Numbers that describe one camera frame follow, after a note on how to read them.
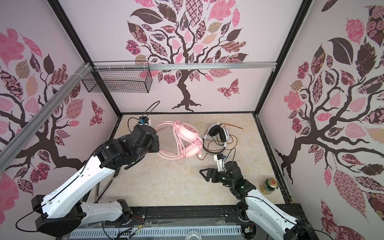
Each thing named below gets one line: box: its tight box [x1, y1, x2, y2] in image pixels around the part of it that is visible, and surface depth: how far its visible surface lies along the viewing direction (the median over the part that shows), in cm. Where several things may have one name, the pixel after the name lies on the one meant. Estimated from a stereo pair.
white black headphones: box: [202, 121, 230, 154], surface depth 102 cm
